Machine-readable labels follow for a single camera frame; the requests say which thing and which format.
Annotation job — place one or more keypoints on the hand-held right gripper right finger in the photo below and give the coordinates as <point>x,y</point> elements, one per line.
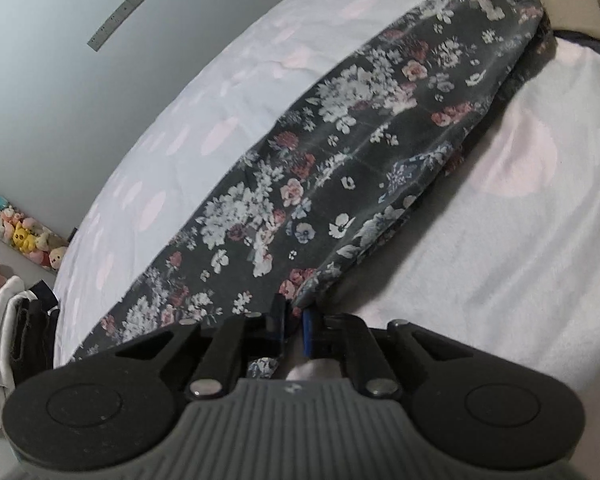
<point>308,331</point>

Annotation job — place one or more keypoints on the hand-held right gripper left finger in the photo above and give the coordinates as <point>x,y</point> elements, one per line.
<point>278,324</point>

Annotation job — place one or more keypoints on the dark floral pants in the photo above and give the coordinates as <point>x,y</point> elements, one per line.
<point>330,150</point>

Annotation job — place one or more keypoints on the white pink-dotted bed sheet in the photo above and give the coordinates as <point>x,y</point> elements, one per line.
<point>480,240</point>

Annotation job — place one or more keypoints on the black garment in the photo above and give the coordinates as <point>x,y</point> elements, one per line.
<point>32,330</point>

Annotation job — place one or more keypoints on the row of plush toys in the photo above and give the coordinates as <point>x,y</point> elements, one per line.
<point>20,232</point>

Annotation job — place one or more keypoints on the grey wall strip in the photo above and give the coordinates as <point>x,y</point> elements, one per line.
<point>116,20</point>

